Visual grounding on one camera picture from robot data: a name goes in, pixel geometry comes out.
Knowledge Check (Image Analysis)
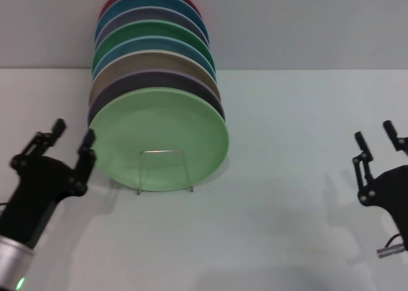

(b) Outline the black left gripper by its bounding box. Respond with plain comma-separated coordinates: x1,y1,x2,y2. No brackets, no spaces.
0,118,97,250

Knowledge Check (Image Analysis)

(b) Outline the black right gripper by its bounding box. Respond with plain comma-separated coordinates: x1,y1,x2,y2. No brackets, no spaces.
351,119,408,251

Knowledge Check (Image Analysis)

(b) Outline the light green plate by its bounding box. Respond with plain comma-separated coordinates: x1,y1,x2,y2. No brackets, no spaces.
88,86,230,193

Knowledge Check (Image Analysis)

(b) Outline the lavender purple plate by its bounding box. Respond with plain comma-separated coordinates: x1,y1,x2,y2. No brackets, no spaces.
87,68,226,126

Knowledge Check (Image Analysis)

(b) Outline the beige plate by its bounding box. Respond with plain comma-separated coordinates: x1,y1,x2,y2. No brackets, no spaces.
88,49,221,107

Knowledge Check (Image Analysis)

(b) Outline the light blue plate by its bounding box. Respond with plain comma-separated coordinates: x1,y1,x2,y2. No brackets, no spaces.
91,35,217,81

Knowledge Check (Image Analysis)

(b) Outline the dark green plate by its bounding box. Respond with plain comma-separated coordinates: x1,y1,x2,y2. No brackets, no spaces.
92,19,215,71

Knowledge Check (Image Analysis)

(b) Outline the grey lavender plate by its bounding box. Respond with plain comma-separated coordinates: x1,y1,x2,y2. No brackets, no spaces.
94,6,210,47

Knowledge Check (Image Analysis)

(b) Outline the teal blue plate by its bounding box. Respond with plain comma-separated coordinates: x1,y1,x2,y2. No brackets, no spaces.
94,0,210,46

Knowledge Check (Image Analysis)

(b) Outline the right gripper cable connector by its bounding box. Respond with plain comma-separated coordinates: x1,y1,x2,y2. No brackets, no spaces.
375,232,406,259

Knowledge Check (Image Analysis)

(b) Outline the metal wire plate rack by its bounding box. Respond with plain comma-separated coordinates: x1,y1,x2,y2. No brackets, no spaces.
136,148,194,196

